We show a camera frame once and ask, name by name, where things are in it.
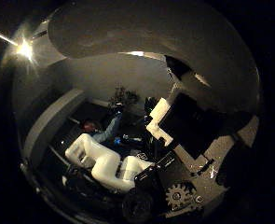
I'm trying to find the dark leafy plant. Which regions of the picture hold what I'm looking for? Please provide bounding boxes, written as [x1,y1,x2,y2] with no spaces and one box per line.
[108,85,142,108]

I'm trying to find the person in blue shirt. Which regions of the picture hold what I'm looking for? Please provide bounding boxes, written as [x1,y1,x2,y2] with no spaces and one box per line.
[80,111,126,145]

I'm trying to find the bright ceiling lamp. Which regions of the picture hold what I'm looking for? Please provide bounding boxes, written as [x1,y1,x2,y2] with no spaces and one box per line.
[16,40,34,62]

